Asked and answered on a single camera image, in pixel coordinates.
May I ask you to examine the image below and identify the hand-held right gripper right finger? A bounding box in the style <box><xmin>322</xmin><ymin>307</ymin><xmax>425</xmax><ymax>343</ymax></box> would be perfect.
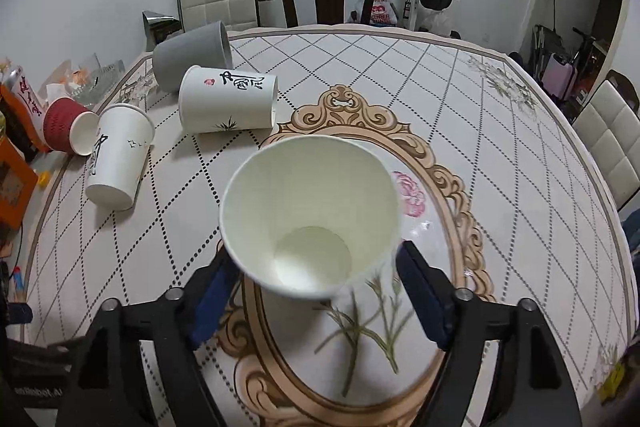
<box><xmin>396</xmin><ymin>240</ymin><xmax>584</xmax><ymax>427</ymax></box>

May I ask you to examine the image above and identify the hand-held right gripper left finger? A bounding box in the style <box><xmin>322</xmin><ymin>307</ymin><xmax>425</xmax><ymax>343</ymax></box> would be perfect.
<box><xmin>60</xmin><ymin>251</ymin><xmax>243</xmax><ymax>427</ymax></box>

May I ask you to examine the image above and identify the large plain white paper cup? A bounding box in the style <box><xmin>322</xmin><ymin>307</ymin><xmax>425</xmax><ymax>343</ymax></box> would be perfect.
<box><xmin>220</xmin><ymin>134</ymin><xmax>404</xmax><ymax>301</ymax></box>

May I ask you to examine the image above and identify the white cup with bird print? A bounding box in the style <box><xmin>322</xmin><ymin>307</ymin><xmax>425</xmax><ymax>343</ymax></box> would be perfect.
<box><xmin>84</xmin><ymin>103</ymin><xmax>156</xmax><ymax>212</ymax></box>

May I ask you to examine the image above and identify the white cup with black calligraphy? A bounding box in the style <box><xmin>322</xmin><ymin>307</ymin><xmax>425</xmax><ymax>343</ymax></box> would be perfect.
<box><xmin>178</xmin><ymin>65</ymin><xmax>279</xmax><ymax>134</ymax></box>

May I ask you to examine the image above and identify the red ribbed cup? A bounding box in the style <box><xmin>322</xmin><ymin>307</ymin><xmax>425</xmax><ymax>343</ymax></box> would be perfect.
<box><xmin>42</xmin><ymin>97</ymin><xmax>100</xmax><ymax>156</ymax></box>

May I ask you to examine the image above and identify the grey cup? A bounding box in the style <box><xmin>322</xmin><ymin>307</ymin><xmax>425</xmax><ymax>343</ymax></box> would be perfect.
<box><xmin>152</xmin><ymin>21</ymin><xmax>234</xmax><ymax>94</ymax></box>

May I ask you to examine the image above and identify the patterned tablecloth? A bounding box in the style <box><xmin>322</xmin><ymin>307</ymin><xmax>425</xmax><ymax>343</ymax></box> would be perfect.
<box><xmin>22</xmin><ymin>23</ymin><xmax>632</xmax><ymax>427</ymax></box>

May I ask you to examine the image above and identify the orange box with dark window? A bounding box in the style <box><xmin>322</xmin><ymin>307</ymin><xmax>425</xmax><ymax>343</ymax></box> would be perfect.
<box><xmin>0</xmin><ymin>141</ymin><xmax>40</xmax><ymax>230</ymax></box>

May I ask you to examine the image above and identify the yellow packet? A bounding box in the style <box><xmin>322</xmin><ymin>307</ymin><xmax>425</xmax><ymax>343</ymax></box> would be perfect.
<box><xmin>599</xmin><ymin>363</ymin><xmax>627</xmax><ymax>400</ymax></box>

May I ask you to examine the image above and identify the orange box with red print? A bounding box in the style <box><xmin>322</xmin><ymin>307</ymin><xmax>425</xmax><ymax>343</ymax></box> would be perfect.
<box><xmin>0</xmin><ymin>66</ymin><xmax>53</xmax><ymax>158</ymax></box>

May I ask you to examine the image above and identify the pink suitcase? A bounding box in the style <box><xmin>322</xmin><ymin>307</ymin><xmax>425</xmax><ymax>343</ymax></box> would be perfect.
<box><xmin>541</xmin><ymin>54</ymin><xmax>577</xmax><ymax>102</ymax></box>

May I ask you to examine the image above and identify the shiny silver box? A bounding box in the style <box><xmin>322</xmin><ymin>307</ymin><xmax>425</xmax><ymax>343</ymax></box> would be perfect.
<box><xmin>142</xmin><ymin>10</ymin><xmax>182</xmax><ymax>52</ymax></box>

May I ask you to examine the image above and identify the red and white plastic bag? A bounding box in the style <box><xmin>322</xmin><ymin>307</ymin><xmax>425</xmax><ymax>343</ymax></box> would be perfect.
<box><xmin>349</xmin><ymin>0</ymin><xmax>402</xmax><ymax>28</ymax></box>

